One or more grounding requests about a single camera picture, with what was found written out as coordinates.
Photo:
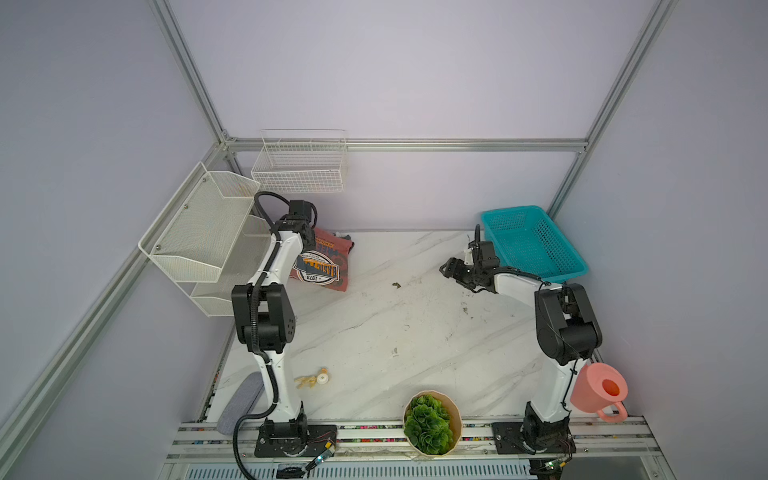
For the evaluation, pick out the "teal plastic basket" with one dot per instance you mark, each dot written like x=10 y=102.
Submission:
x=526 y=238

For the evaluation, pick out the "pink watering can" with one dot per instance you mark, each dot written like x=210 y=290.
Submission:
x=601 y=389

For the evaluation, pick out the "small yellow white toy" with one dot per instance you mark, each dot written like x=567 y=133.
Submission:
x=322 y=377

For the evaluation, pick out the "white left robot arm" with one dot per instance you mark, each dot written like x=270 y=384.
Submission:
x=265 y=321

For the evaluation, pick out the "aluminium front rail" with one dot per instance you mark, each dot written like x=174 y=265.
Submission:
x=385 y=440

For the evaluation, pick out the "green plant in pot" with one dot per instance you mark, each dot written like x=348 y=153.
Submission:
x=432 y=423

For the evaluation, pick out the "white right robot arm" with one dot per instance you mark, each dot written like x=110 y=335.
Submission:
x=567 y=332

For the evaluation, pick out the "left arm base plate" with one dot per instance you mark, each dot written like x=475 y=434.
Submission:
x=318 y=438

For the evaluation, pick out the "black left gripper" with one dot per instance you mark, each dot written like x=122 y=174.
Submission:
x=311 y=246

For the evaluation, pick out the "grey oval pad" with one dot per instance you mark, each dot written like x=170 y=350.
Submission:
x=241 y=403

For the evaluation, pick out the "white wire wall basket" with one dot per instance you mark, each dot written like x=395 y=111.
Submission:
x=293 y=161

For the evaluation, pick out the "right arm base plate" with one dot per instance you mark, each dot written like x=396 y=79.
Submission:
x=533 y=437

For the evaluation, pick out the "white mesh lower shelf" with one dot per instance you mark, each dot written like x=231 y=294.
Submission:
x=249 y=250

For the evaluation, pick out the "dark red tank top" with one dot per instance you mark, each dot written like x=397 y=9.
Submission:
x=327 y=264

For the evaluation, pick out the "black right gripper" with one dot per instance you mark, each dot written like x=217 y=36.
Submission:
x=448 y=267

